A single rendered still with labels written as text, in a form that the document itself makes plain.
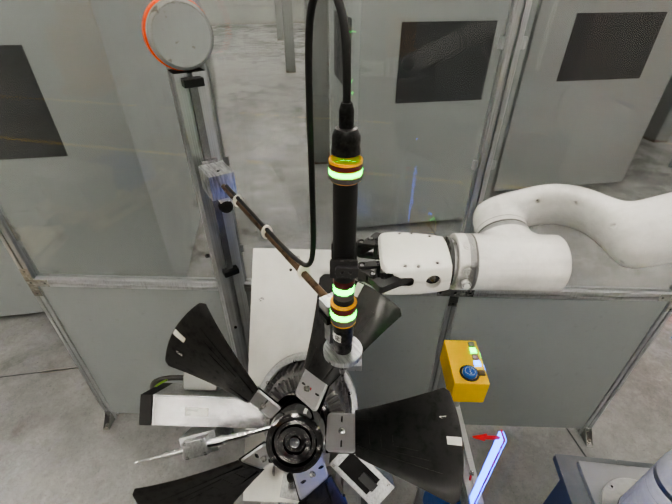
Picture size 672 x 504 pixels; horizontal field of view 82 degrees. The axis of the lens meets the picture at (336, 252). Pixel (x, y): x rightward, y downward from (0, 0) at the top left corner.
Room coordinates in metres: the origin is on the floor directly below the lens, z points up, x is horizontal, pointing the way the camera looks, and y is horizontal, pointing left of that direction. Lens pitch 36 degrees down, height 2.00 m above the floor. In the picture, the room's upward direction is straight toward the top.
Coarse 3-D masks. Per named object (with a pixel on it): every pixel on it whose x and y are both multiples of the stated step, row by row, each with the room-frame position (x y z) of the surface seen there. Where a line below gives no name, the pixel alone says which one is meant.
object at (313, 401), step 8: (304, 376) 0.56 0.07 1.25; (312, 376) 0.54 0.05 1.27; (312, 384) 0.53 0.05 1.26; (320, 384) 0.52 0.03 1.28; (296, 392) 0.53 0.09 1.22; (304, 392) 0.52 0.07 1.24; (312, 392) 0.51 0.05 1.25; (320, 392) 0.50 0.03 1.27; (304, 400) 0.51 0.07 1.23; (312, 400) 0.50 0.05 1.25; (320, 400) 0.49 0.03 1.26; (312, 408) 0.48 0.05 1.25
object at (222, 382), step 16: (192, 320) 0.59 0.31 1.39; (208, 320) 0.58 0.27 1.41; (192, 336) 0.58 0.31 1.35; (208, 336) 0.57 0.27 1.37; (192, 352) 0.57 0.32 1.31; (208, 352) 0.56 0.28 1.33; (224, 352) 0.55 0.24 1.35; (176, 368) 0.59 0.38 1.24; (192, 368) 0.57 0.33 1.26; (208, 368) 0.56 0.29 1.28; (224, 368) 0.54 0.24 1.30; (240, 368) 0.52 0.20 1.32; (224, 384) 0.54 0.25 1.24; (240, 384) 0.52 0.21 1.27
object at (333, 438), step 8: (328, 416) 0.50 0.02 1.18; (336, 416) 0.50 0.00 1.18; (344, 416) 0.50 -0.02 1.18; (352, 416) 0.50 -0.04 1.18; (328, 424) 0.48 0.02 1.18; (336, 424) 0.48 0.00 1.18; (344, 424) 0.48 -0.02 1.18; (352, 424) 0.48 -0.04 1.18; (328, 432) 0.46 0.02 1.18; (336, 432) 0.46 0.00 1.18; (352, 432) 0.46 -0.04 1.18; (328, 440) 0.44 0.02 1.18; (336, 440) 0.44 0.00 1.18; (344, 440) 0.44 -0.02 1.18; (352, 440) 0.44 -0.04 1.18; (328, 448) 0.42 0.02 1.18; (336, 448) 0.43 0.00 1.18; (344, 448) 0.43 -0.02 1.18; (352, 448) 0.43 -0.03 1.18
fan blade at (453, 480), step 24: (384, 408) 0.51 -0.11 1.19; (408, 408) 0.51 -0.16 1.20; (432, 408) 0.51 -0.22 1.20; (360, 432) 0.46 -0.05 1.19; (384, 432) 0.46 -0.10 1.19; (408, 432) 0.46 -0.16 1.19; (432, 432) 0.46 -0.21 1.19; (456, 432) 0.46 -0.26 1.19; (360, 456) 0.41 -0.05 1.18; (384, 456) 0.41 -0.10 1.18; (408, 456) 0.41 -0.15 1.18; (432, 456) 0.41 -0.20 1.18; (456, 456) 0.41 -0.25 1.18; (408, 480) 0.37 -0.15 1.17; (432, 480) 0.37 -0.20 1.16; (456, 480) 0.37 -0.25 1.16
